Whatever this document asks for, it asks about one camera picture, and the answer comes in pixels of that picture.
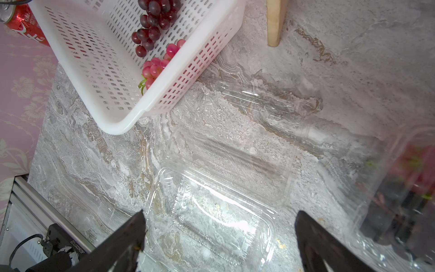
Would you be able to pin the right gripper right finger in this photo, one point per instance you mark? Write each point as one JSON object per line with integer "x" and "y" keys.
{"x": 319, "y": 250}

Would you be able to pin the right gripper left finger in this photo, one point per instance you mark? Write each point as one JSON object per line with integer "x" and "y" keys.
{"x": 119, "y": 252}

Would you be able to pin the clear plastic container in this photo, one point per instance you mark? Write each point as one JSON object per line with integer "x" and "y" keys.
{"x": 224, "y": 161}
{"x": 385, "y": 258}

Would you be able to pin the black grape bunch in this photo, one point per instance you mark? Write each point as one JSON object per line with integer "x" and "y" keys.
{"x": 392, "y": 216}

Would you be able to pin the light red grape bunch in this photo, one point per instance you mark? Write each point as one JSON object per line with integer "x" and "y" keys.
{"x": 416, "y": 168}

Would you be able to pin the dark red grape bunch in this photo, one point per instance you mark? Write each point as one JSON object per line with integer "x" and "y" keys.
{"x": 158, "y": 17}

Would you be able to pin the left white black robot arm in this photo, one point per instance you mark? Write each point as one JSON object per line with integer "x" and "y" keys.
{"x": 60, "y": 262}

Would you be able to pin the pink red grape bunch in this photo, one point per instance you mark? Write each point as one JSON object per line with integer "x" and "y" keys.
{"x": 152, "y": 69}

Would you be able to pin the white plastic basket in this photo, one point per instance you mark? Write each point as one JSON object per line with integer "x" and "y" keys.
{"x": 92, "y": 42}

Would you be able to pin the wooden two-tier shelf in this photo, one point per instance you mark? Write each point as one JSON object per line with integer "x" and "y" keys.
{"x": 276, "y": 11}

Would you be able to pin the red soda can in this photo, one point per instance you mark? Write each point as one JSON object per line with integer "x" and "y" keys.
{"x": 17, "y": 16}

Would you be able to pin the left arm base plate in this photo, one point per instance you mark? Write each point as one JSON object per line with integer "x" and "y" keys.
{"x": 57, "y": 238}

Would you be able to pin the aluminium rail frame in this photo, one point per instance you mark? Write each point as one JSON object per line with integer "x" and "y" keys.
{"x": 28, "y": 217}

